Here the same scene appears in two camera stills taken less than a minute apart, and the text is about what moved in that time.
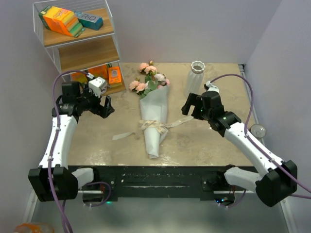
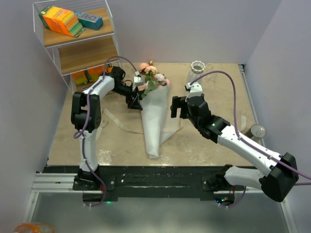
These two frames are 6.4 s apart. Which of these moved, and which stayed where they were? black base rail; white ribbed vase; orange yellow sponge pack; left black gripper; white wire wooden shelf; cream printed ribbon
Moved: cream printed ribbon; left black gripper
Stayed: black base rail; white wire wooden shelf; orange yellow sponge pack; white ribbed vase
